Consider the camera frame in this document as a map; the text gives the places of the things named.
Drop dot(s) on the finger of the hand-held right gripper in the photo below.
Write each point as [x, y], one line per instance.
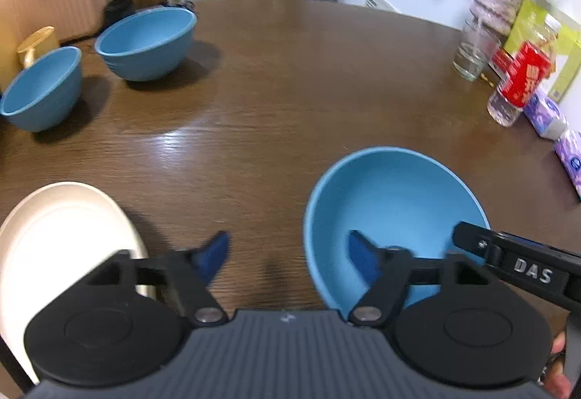
[472, 242]

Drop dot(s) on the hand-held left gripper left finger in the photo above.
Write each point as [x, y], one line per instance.
[209, 256]

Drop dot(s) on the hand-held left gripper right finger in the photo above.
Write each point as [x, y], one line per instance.
[363, 256]

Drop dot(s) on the blue bowl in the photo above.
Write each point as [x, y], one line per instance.
[395, 199]
[41, 85]
[145, 40]

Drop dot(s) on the cream plate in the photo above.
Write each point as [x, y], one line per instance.
[59, 253]

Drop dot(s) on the person's right hand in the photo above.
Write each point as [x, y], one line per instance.
[556, 371]

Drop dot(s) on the purple tissue pack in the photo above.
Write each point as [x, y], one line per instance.
[572, 163]
[547, 115]

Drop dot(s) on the red label water bottle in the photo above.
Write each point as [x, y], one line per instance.
[522, 81]

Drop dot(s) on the clear drinking glass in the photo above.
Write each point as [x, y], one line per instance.
[474, 53]

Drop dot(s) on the yellow green box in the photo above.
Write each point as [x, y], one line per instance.
[567, 63]

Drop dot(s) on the pink white vase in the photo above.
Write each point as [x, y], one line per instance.
[497, 1]

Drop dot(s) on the black cup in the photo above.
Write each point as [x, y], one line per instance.
[118, 13]

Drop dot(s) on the yellow cup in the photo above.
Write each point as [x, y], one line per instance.
[38, 40]

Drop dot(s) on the pink suitcase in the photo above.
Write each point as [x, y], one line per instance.
[59, 4]

